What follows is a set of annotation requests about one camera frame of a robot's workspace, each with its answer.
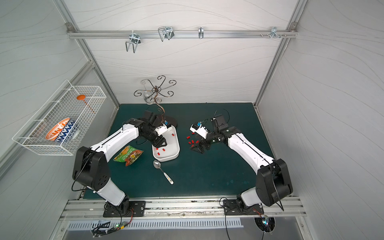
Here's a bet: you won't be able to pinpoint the white storage box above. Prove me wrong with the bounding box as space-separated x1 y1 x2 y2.
152 126 180 163

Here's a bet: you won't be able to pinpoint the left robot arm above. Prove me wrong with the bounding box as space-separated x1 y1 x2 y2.
72 111 172 207

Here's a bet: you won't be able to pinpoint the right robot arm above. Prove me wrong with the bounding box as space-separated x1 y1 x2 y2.
190 115 293 208

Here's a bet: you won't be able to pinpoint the green snack packet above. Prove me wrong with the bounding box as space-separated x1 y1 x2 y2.
114 146 144 167

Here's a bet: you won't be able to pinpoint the glass cup on stand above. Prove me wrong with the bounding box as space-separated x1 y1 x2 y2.
143 91 152 105

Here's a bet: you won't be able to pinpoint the black metal cup stand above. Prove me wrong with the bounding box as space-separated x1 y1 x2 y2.
133 75 177 125

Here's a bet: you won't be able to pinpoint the orange small spoon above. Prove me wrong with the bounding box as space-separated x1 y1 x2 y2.
77 95 96 114

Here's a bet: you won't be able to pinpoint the orange blue patterned bowl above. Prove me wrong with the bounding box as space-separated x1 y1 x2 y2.
45 118 78 143

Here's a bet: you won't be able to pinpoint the metal double hook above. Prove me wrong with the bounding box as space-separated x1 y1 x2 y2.
125 32 141 53

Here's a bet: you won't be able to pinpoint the metal hook right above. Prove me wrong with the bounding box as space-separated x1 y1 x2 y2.
260 27 287 39

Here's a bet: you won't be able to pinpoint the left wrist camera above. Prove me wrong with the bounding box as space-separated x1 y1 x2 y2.
155 122 172 136

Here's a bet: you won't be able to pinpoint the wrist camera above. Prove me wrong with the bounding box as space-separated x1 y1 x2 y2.
190 122 209 139
155 122 172 136

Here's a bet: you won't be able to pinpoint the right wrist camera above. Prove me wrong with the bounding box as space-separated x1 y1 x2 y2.
190 122 209 139

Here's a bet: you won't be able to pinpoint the spoon with white handle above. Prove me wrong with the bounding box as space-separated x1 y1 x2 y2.
153 160 174 185

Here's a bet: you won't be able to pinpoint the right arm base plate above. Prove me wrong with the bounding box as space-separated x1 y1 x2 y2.
220 198 264 216

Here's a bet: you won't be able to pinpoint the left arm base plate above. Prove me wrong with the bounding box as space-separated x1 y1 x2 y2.
103 201 147 218

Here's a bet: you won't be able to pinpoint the white wire basket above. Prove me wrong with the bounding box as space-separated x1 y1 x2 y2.
12 80 106 156

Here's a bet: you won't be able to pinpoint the aluminium front rail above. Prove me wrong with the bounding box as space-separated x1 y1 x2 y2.
60 196 307 221

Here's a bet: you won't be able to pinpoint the aluminium rail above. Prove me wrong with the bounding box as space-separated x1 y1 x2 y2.
60 196 307 221
67 29 299 40

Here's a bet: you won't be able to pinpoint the black cables with board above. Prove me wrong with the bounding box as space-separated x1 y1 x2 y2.
90 209 134 238

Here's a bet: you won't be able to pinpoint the aluminium top rail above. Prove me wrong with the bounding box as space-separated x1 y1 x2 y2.
67 29 299 40

